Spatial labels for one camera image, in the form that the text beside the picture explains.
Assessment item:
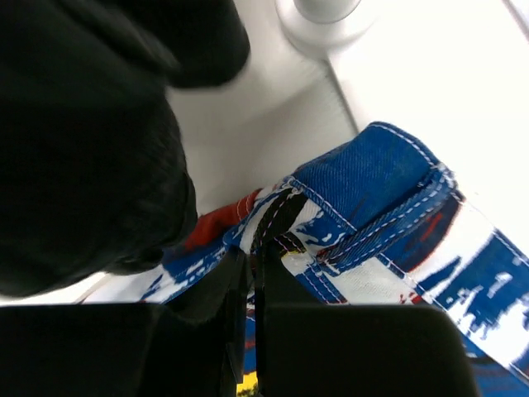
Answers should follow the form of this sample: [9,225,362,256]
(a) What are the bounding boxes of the blue patterned trousers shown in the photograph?
[82,121,529,397]

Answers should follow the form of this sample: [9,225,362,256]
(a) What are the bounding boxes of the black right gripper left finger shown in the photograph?
[1,249,250,396]

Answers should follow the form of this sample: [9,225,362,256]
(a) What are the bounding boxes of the white metal clothes rack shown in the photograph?
[169,1,528,235]

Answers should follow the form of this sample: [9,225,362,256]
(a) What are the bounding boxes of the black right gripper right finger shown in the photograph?
[255,247,479,397]

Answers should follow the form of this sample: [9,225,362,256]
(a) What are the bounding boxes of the black folded jeans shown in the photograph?
[1,1,250,298]

